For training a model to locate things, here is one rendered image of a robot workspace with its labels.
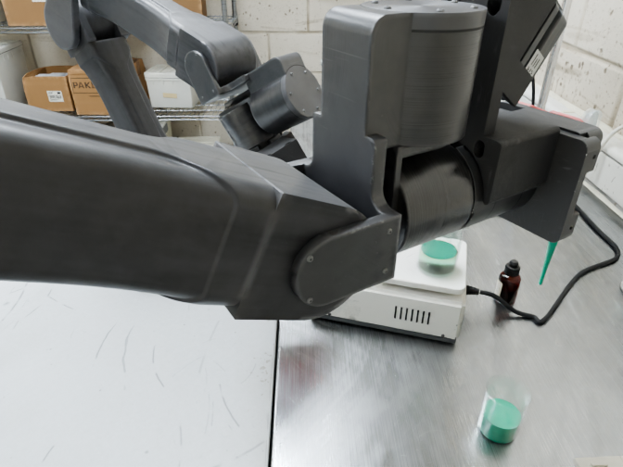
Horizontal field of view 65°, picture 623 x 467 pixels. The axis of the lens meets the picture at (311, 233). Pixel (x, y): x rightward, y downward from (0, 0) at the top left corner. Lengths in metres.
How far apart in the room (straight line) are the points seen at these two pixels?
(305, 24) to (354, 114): 2.74
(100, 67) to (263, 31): 2.26
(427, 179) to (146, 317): 0.54
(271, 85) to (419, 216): 0.32
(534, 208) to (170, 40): 0.44
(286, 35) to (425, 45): 2.75
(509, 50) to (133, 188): 0.19
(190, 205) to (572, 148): 0.21
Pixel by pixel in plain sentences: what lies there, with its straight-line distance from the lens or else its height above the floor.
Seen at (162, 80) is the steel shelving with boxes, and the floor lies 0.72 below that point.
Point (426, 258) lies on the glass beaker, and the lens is 0.62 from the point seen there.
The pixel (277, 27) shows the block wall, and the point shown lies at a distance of 2.96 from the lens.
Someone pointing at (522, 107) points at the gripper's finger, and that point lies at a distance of 0.35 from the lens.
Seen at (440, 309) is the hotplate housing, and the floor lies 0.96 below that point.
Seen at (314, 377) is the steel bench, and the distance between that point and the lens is 0.61.
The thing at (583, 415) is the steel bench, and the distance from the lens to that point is 0.65.
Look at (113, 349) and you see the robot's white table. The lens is 0.69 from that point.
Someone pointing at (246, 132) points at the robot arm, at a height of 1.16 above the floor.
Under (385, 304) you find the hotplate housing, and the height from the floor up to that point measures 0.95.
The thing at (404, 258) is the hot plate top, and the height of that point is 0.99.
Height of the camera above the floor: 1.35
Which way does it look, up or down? 31 degrees down
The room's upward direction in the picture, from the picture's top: straight up
